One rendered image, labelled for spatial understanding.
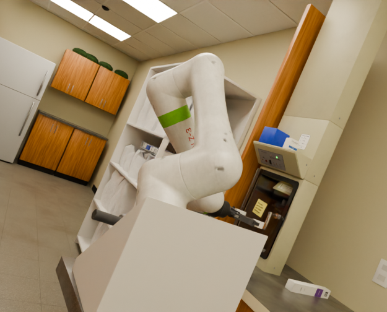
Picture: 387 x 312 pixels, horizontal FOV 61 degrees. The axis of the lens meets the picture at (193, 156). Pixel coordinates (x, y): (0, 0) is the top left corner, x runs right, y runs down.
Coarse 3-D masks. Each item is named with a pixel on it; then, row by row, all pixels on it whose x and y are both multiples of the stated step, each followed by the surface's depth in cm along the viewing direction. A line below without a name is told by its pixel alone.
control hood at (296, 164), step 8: (256, 144) 172; (264, 144) 166; (256, 152) 176; (280, 152) 156; (288, 152) 151; (296, 152) 147; (288, 160) 154; (296, 160) 148; (304, 160) 150; (288, 168) 156; (296, 168) 151; (304, 168) 151; (304, 176) 152
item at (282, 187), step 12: (264, 180) 172; (276, 180) 165; (288, 180) 158; (252, 192) 176; (264, 192) 169; (276, 192) 162; (288, 192) 155; (252, 204) 173; (276, 204) 159; (288, 204) 153; (252, 216) 170; (264, 216) 162; (252, 228) 166; (276, 228) 153; (264, 252) 154
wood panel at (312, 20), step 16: (304, 16) 182; (320, 16) 185; (304, 32) 182; (288, 48) 183; (304, 48) 184; (288, 64) 182; (304, 64) 187; (288, 80) 184; (272, 96) 181; (288, 96) 186; (272, 112) 183; (256, 128) 180; (256, 160) 185; (240, 192) 184
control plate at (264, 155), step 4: (260, 152) 172; (264, 152) 169; (268, 152) 166; (272, 152) 162; (260, 156) 174; (264, 156) 170; (268, 156) 167; (272, 156) 164; (276, 156) 161; (280, 156) 157; (264, 160) 172; (268, 160) 169; (272, 160) 165; (276, 160) 162; (280, 160) 159; (268, 164) 170; (272, 164) 166; (280, 164) 160; (280, 168) 162; (284, 168) 159
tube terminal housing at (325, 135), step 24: (288, 120) 175; (312, 120) 161; (312, 144) 156; (336, 144) 157; (264, 168) 177; (312, 168) 153; (312, 192) 156; (288, 216) 152; (288, 240) 155; (264, 264) 153
